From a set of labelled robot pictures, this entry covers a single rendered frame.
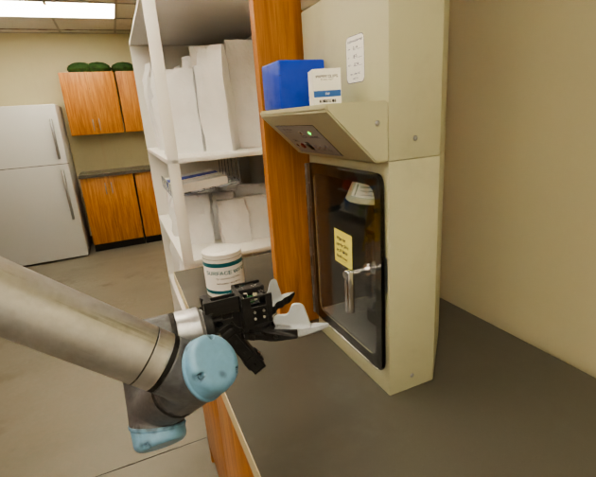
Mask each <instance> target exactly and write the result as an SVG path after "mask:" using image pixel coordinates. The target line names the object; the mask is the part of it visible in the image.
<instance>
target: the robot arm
mask: <svg viewBox="0 0 596 477"><path fill-rule="evenodd" d="M250 283H253V284H251V285H246V286H242V287H239V286H241V285H245V284H250ZM231 291H232V292H231V293H227V294H223V295H219V296H215V297H210V298H209V297H208V295H207V294H206V295H201V296H200V302H201V306H200V307H199V309H198V308H196V307H195V308H191V309H183V310H179V311H175V312H173V313H172V312H171V313H167V314H163V315H159V316H154V317H150V318H147V319H140V318H138V317H136V316H133V315H131V314H129V313H127V312H125V311H123V310H121V309H117V308H115V307H113V306H111V305H108V304H106V303H104V302H102V301H99V300H97V299H95V298H94V297H91V296H89V295H87V294H85V293H82V292H80V291H77V290H74V289H72V288H70V287H68V286H66V285H63V284H62V283H60V282H58V281H55V280H53V279H51V278H49V277H46V276H44V275H42V274H38V273H36V272H34V271H32V270H30V269H28V268H26V267H24V266H21V265H19V264H17V263H15V262H12V261H10V260H8V259H6V258H3V257H1V256H0V337H1V338H4V339H6V340H9V341H12V342H15V343H16V344H19V345H23V346H26V347H29V348H32V349H34V350H37V351H40V352H43V353H44V354H47V355H50V356H52V357H55V358H58V359H61V360H63V361H66V362H70V363H72V364H75V365H78V366H80V367H83V368H86V369H88V370H91V371H94V372H97V373H98V374H101V375H104V376H107V377H109V378H112V379H115V380H119V381H122V382H123V387H124V394H125V400H126V406H127V413H128V420H129V426H128V429H129V431H130V432H131V441H132V445H133V448H134V450H135V451H136V452H139V453H146V452H151V451H157V450H159V449H162V448H165V447H167V446H170V445H172V444H175V443H177V442H179V441H181V440H182V439H184V437H185V435H186V427H185V422H186V420H185V418H186V417H187V416H189V415H191V414H192V413H193V412H194V411H196V410H198V409H199V408H201V406H203V405H204V404H206V403H208V402H211V401H213V400H215V399H217V398H218V397H219V396H220V395H221V394H222V393H224V392H225V391H226V390H227V389H228V388H229V387H230V386H231V385H232V384H233V383H234V381H235V379H236V377H237V373H238V361H237V354H238V356H239V357H240V358H241V360H242V362H243V364H244V365H245V366H246V367H247V368H248V369H249V370H250V371H251V370H252V371H253V372H254V374H255V375H256V374H257V373H258V372H259V371H261V370H262V369H263V368H264V367H265V366H266V364H265V363H264V362H263V360H264V358H263V356H262V355H261V352H260V351H258V350H257V349H256V348H255V347H252V345H251V344H250V343H249V342H248V341H247V340H250V341H255V340H262V341H269V342H278V341H285V340H291V339H297V338H298V337H303V336H307V335H309V334H312V333H315V332H318V331H321V330H323V329H325V328H327V327H328V323H318V322H316V323H310V321H309V318H308V316H307V311H306V309H305V307H304V305H303V304H301V303H293V304H292V305H291V307H290V309H289V312H288V313H286V314H277V315H275V316H274V318H273V320H272V316H273V315H274V314H275V313H276V311H277V310H278V309H281V308H283V307H284V306H285V305H286V304H288V303H290V301H291V300H292V298H293V296H294V294H295V292H294V291H292V292H287V293H284V294H281V292H280V289H279V286H278V283H277V281H276V279H272V280H271V281H270V283H269V287H268V292H267V293H266V292H265V290H264V285H263V284H262V283H261V282H259V280H258V279H256V280H252V281H247V282H243V283H238V284H235V285H231ZM217 335H220V336H221V337H222V338H221V337H220V336H217Z"/></svg>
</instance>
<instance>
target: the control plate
mask: <svg viewBox="0 0 596 477"><path fill-rule="evenodd" d="M275 127H276V128H277V129H278V130H279V131H280V132H281V133H282V134H283V135H284V136H286V137H287V138H288V139H289V140H290V141H291V142H292V143H293V144H294V145H295V146H296V147H297V148H298V149H299V150H300V151H305V152H313V153H320V154H328V155H336V156H343V155H342V154H341V153H340V152H339V151H338V150H337V149H336V148H335V147H334V146H333V145H332V144H331V143H330V142H329V141H328V140H327V139H326V138H325V137H324V136H323V135H322V134H321V133H320V132H319V131H318V130H317V129H316V128H315V127H314V126H313V125H294V126H275ZM299 132H301V133H302V134H303V135H301V134H299ZM308 132H310V133H311V134H312V135H310V134H308ZM305 142H308V143H309V144H310V145H311V146H312V147H314V145H316V146H317V148H314V149H315V150H312V149H311V148H310V147H309V146H308V145H307V144H306V143H305ZM296 143H297V144H299V145H300V147H299V146H297V145H296ZM301 143H303V144H304V145H305V146H306V148H303V147H302V146H301ZM319 145H321V146H322V148H320V149H319V147H320V146H319ZM324 145H326V146H328V148H326V149H325V148H324Z"/></svg>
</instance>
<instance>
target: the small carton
mask: <svg viewBox="0 0 596 477"><path fill-rule="evenodd" d="M307 75H308V92H309V106H312V105H320V104H330V103H342V85H341V68H340V67H338V68H323V69H312V70H310V71H309V72H307Z"/></svg>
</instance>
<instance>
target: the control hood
mask: <svg viewBox="0 0 596 477"><path fill-rule="evenodd" d="M260 115H261V117H262V118H263V119H264V120H265V121H266V122H267V123H268V124H269V125H270V126H271V127H273V128H274V129H275V130H276V131H277V132H278V133H279V134H280V135H281V136H282V137H283V138H284V139H285V140H286V141H288V142H289V143H290V144H291V145H292V146H293V147H294V148H295V149H296V150H297V151H298V152H301V153H305V154H312V155H320V156H326V157H334V158H341V159H348V160H355V161H362V162H369V163H385V162H386V161H387V160H388V102H386V100H377V101H361V102H345V103H330V104H320V105H312V106H304V107H295V108H287V109H279V110H270V111H262V112H261V113H260ZM294 125H313V126H314V127H315V128H316V129H317V130H318V131H319V132H320V133H321V134H322V135H323V136H324V137H325V138H326V139H327V140H328V141H329V142H330V143H331V144H332V145H333V146H334V147H335V148H336V149H337V150H338V151H339V152H340V153H341V154H342V155H343V156H336V155H328V154H320V153H313V152H305V151H300V150H299V149H298V148H297V147H296V146H295V145H294V144H293V143H292V142H291V141H290V140H289V139H288V138H287V137H286V136H284V135H283V134H282V133H281V132H280V131H279V130H278V129H277V128H276V127H275V126H294Z"/></svg>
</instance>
